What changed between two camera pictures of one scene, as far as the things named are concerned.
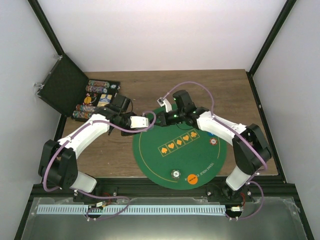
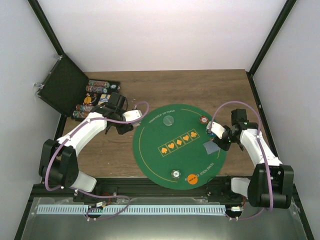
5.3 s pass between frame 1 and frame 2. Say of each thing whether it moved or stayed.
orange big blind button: stayed
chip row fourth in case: stayed
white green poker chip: stayed
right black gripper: moved
